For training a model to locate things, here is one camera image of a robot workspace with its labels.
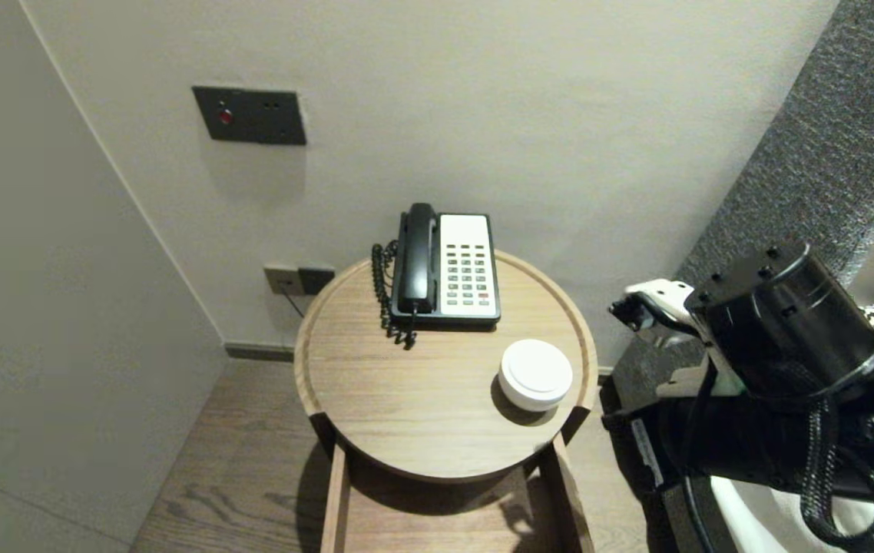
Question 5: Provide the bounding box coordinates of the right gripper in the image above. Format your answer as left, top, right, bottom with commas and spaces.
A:
601, 396, 722, 500

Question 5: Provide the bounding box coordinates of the white bed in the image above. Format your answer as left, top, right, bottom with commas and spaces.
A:
664, 475, 874, 553

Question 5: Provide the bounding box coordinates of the white round lidded container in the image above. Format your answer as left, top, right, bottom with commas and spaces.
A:
497, 339, 574, 413

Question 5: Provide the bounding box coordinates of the round wooden side table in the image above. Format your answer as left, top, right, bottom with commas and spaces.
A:
293, 247, 599, 553

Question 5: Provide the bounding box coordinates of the black and white desk telephone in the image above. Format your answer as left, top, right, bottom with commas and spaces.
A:
390, 213, 502, 332

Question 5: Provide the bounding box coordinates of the black telephone handset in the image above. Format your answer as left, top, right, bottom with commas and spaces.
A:
396, 203, 439, 316

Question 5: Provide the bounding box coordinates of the grey fabric headboard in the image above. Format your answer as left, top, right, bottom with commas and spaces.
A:
610, 0, 874, 389

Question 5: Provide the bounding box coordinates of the black braided cable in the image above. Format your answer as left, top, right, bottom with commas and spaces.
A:
800, 396, 874, 553

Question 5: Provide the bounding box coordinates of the black coiled telephone cord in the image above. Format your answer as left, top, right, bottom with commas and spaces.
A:
371, 240, 419, 351

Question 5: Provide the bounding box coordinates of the black wall socket plate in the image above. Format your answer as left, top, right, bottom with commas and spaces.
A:
298, 266, 336, 296

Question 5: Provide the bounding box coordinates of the grey wall socket plate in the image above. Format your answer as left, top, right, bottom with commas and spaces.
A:
263, 264, 302, 296

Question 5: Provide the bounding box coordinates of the dark wall switch panel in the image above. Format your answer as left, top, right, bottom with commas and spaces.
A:
191, 85, 308, 147

